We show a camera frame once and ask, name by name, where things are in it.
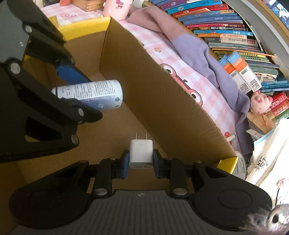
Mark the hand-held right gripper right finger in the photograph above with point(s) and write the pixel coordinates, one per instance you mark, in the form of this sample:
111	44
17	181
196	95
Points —
156	165

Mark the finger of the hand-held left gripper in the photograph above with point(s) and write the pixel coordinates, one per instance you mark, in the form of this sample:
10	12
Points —
88	114
70	74

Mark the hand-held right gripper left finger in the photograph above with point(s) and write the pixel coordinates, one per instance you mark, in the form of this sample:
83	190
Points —
123	165

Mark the white charger plug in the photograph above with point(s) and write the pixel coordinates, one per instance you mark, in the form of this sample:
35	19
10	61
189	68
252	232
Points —
141	153

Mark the white spray can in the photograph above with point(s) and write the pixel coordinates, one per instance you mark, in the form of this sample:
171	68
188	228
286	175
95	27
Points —
97	92

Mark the cardboard box yellow flaps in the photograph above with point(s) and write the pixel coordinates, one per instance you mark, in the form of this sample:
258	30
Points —
158	101

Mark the orange pump bottle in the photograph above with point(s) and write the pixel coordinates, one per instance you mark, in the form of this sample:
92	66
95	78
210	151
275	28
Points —
64	1

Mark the wooden box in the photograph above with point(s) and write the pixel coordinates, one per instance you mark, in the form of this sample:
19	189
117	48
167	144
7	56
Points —
85	4

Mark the white marker pen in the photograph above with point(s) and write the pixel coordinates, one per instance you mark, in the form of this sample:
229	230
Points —
230	137

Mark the pink printed tumbler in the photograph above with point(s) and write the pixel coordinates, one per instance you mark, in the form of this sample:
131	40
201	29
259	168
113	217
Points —
117	10

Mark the clear tape roll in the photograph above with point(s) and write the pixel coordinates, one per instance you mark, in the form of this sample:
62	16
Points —
240	167

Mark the purple and pink cloth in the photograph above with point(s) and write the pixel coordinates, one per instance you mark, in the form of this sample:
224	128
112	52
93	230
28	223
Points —
192	52

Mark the orange blue white carton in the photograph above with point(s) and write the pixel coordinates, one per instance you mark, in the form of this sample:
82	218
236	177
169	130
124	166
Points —
227	66
250	79

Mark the pink pig plush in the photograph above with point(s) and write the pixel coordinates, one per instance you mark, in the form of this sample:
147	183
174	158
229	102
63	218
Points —
259	101

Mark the grey fur pompom charm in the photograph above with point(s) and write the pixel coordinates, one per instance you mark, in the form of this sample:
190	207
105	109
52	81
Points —
277	219

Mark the red thick book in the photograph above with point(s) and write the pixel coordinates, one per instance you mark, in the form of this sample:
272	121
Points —
281	108

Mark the row of colourful thin books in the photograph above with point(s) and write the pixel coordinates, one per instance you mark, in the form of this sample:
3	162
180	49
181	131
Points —
225	29

